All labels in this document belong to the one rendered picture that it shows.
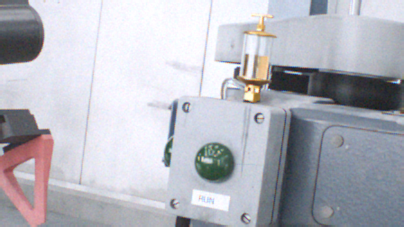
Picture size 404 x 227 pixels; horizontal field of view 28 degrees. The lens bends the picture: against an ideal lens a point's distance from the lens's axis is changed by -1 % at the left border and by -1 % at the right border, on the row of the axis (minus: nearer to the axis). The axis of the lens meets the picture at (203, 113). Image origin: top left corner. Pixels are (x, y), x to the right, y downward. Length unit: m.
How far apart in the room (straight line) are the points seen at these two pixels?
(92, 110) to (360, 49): 6.18
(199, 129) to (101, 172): 6.24
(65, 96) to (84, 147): 0.46
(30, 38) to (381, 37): 0.32
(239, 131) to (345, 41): 0.18
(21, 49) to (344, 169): 0.33
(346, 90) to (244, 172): 0.18
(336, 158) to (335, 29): 0.16
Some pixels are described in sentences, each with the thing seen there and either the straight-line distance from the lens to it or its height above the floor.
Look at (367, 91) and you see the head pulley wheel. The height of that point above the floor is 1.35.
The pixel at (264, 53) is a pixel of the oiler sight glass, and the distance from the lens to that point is 0.67.
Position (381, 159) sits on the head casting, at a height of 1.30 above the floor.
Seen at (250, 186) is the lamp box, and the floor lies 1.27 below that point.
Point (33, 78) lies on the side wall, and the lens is 7.23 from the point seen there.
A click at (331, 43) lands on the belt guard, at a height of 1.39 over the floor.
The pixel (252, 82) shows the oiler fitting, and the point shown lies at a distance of 0.67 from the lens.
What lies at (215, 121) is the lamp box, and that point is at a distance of 0.60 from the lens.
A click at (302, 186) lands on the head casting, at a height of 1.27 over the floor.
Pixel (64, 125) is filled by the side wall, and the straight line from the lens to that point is 7.03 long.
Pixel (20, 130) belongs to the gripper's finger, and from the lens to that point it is 0.72.
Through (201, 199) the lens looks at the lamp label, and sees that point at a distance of 0.61.
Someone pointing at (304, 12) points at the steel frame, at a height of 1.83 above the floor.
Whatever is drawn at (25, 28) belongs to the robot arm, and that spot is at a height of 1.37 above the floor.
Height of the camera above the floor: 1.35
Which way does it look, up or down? 3 degrees down
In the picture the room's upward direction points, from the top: 7 degrees clockwise
